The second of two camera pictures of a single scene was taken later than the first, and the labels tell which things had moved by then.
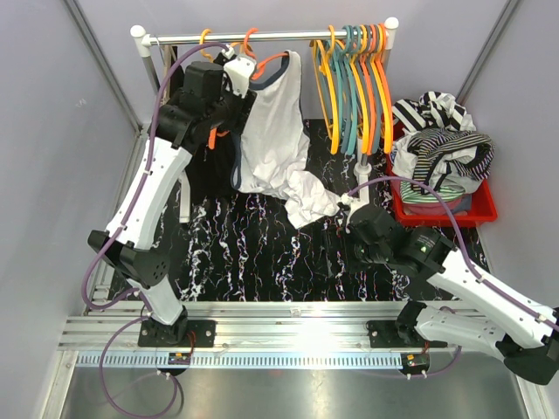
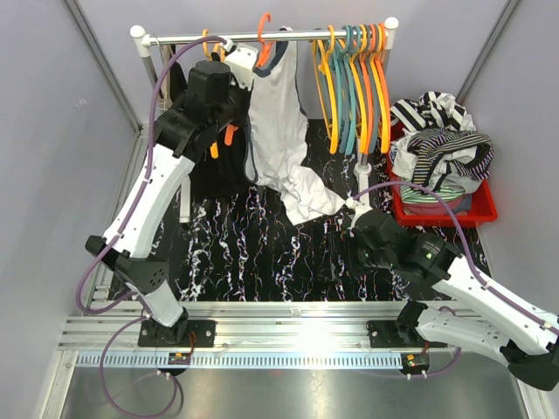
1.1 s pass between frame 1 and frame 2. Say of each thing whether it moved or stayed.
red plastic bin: stayed
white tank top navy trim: moved
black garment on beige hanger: stayed
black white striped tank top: stayed
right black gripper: stayed
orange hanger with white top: moved
